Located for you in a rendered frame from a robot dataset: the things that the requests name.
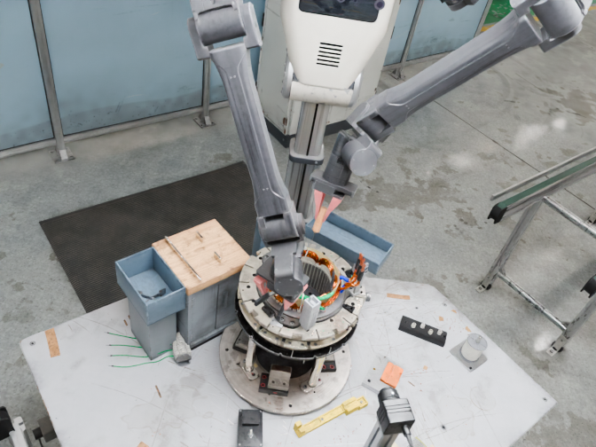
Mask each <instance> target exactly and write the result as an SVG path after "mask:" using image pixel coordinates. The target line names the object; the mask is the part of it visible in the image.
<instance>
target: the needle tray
mask: <svg viewBox="0 0 596 447"><path fill-rule="evenodd" d="M315 221H316V219H315V216H314V217H313V218H312V219H311V220H310V221H309V222H308V223H307V224H306V225H305V234H304V237H306V238H308V239H310V240H312V241H314V242H316V243H318V244H319V245H321V246H322V247H325V248H326V249H328V250H330V251H332V252H334V253H336V254H337V255H338V256H339V257H340V258H342V259H343V260H345V261H346V262H347V263H348V264H349V265H350V266H351V269H352V271H353V272H354V270H355V265H356V262H357V258H358V257H359V253H362V255H363V260H364V259H365V260H364V263H369V265H368V267H369V268H368V271H370V272H371V273H372V274H374V275H376V274H377V272H378V271H379V270H380V268H381V266H382V265H383V264H384V262H386V261H387V259H388V257H389V256H390V254H391V252H392V249H393V247H394V245H395V244H393V243H391V242H389V241H387V240H385V239H383V238H382V237H380V236H378V235H376V234H374V233H372V232H370V231H368V230H366V229H364V228H362V227H360V226H358V225H356V224H355V223H352V222H351V221H349V220H347V219H345V218H343V217H341V216H338V215H336V214H335V213H333V212H331V213H330V214H329V216H328V217H327V218H326V220H325V222H324V223H322V226H321V229H320V231H319V232H317V233H316V234H315V235H314V233H313V232H314V231H313V230H312V228H313V225H314V223H315ZM313 236H314V238H313ZM312 238H313V239H312Z"/></svg>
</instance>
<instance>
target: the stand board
mask: <svg viewBox="0 0 596 447"><path fill-rule="evenodd" d="M196 231H198V232H199V233H200V235H201V236H202V237H203V242H202V243H201V242H200V241H199V239H198V238H197V237H196ZM169 240H170V241H171V242H172V243H173V245H174V246H175V247H176V249H177V250H178V251H179V252H180V253H181V255H182V256H183V257H184V258H185V260H186V261H187V262H188V263H189V264H190V265H191V266H192V267H193V269H194V270H195V271H196V272H197V273H198V275H199V276H200V277H201V282H199V281H198V280H197V279H196V278H195V277H194V276H193V274H192V273H191V272H190V271H189V269H188V268H187V267H186V266H185V264H184V263H183V262H182V260H181V259H180V258H179V257H178V256H177V254H176V253H175V252H174V250H173V249H172V248H171V247H170V246H169V244H168V243H167V242H166V240H165V239H162V240H160V241H157V242H155V243H152V247H154V248H155V249H156V250H157V251H158V253H159V254H160V255H161V257H162V258H163V259H164V261H165V262H166V263H167V264H168V266H169V267H170V269H171V270H172V271H174V273H175V274H176V275H177V277H178V278H179V279H180V280H181V282H182V283H183V284H184V286H185V287H186V289H185V292H186V294H187V295H191V294H194V293H196V292H198V291H200V290H201V289H204V288H206V287H208V286H211V285H213V284H215V283H216V282H218V281H220V280H223V279H225V278H228V277H230V276H231V275H233V274H235V273H237V272H239V271H242V269H243V266H244V265H245V263H246V262H247V260H248V259H249V258H250V256H249V255H248V254H247V253H246V252H245V251H244V250H243V249H242V248H241V246H240V245H239V244H238V243H237V242H236V241H235V240H234V239H233V238H232V237H231V236H230V234H229V233H228V232H227V231H226V230H225V229H224V228H223V227H222V226H221V225H220V224H219V223H218V222H217V220H216V219H213V220H211V221H208V222H206V223H203V224H200V225H198V226H195V227H193V228H191V229H189V230H186V231H182V232H179V233H178V234H175V235H173V236H170V237H169ZM215 251H216V252H217V253H218V254H219V256H220V257H221V258H222V260H221V263H219V262H218V261H217V260H216V259H215V257H214V252H215Z"/></svg>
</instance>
